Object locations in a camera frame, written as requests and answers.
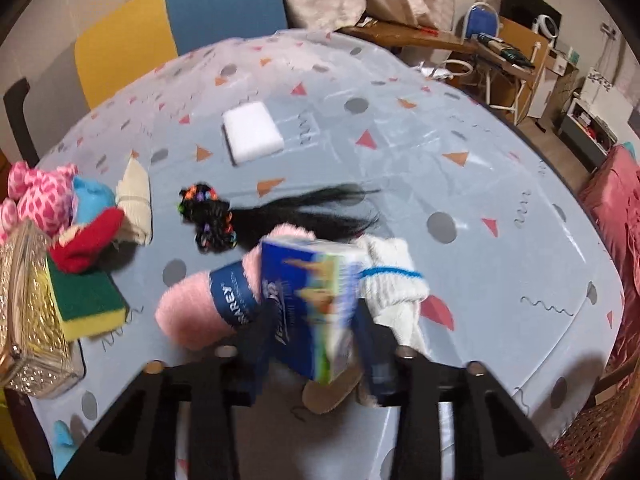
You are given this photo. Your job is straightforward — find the white socks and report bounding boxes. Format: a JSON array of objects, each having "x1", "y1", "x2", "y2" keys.
[{"x1": 301, "y1": 234, "x2": 432, "y2": 416}]

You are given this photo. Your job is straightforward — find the pink towel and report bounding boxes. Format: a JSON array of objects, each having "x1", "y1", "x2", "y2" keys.
[{"x1": 154, "y1": 223, "x2": 317, "y2": 351}]

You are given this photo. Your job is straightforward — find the blue tissue pack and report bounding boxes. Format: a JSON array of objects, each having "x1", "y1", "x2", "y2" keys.
[{"x1": 260, "y1": 236, "x2": 367, "y2": 385}]

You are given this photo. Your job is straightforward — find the cream mesh cloth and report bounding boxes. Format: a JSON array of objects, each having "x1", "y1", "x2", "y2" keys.
[{"x1": 115, "y1": 157, "x2": 153, "y2": 246}]

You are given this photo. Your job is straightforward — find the black hair extension with ties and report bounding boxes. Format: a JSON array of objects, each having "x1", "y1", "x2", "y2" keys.
[{"x1": 178, "y1": 182, "x2": 378, "y2": 254}]

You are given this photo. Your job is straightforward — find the patterned light blue tablecloth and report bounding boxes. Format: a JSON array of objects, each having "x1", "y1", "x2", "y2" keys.
[{"x1": 29, "y1": 28, "x2": 626, "y2": 480}]

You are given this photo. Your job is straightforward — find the yellow green scrub sponge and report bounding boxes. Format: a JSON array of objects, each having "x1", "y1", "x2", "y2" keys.
[{"x1": 47, "y1": 256, "x2": 127, "y2": 342}]

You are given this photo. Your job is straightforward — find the red plush toy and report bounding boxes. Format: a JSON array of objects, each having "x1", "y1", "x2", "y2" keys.
[{"x1": 49, "y1": 207, "x2": 125, "y2": 274}]

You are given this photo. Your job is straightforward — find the ornate silver tissue box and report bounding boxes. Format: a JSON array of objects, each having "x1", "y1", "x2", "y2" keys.
[{"x1": 1, "y1": 220, "x2": 86, "y2": 399}]

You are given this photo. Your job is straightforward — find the white foam sponge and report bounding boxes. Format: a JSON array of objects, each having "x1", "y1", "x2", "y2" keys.
[{"x1": 222, "y1": 102, "x2": 284, "y2": 165}]

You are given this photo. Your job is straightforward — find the blue plush toy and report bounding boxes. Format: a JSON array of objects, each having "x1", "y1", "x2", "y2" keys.
[{"x1": 73, "y1": 174, "x2": 115, "y2": 224}]

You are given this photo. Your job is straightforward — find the wicker chair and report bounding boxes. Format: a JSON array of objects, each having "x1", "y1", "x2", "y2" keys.
[{"x1": 552, "y1": 353, "x2": 639, "y2": 479}]

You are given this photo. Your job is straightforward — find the pink spotted plush toy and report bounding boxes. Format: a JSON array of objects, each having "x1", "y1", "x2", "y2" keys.
[{"x1": 1, "y1": 162, "x2": 78, "y2": 244}]

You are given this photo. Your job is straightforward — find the pink fabric couch cover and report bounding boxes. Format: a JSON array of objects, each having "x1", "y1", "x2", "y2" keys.
[{"x1": 579, "y1": 145, "x2": 639, "y2": 370}]

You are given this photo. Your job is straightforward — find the wooden side table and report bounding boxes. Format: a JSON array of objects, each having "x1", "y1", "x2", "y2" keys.
[{"x1": 340, "y1": 20, "x2": 476, "y2": 54}]

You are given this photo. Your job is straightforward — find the blue folding chair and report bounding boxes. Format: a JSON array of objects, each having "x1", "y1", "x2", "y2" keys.
[{"x1": 462, "y1": 2, "x2": 500, "y2": 39}]

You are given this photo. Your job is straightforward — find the multicolour upholstered chair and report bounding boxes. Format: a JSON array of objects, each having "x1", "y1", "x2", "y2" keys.
[{"x1": 1, "y1": 0, "x2": 288, "y2": 172}]

